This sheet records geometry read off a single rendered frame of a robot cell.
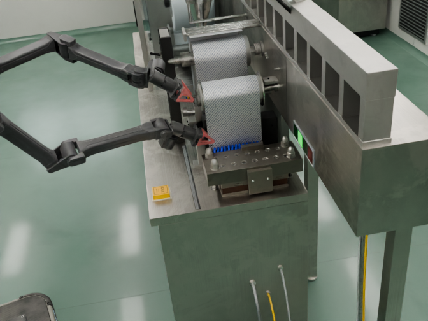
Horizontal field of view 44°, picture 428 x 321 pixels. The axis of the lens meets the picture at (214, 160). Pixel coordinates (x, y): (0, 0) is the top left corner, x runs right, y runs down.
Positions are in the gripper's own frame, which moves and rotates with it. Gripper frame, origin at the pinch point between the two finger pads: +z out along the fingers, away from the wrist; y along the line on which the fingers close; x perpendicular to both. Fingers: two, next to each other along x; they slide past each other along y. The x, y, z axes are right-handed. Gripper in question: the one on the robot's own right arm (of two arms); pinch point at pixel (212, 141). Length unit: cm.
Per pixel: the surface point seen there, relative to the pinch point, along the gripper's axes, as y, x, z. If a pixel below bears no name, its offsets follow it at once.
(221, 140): 0.2, 1.9, 3.7
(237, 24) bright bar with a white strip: -33, 44, -2
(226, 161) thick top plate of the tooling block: 12.5, -1.3, 5.0
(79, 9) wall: -556, -116, -54
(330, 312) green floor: 11, -66, 98
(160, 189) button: 9.5, -24.8, -14.6
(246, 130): 0.2, 10.1, 11.5
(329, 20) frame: 39, 69, 2
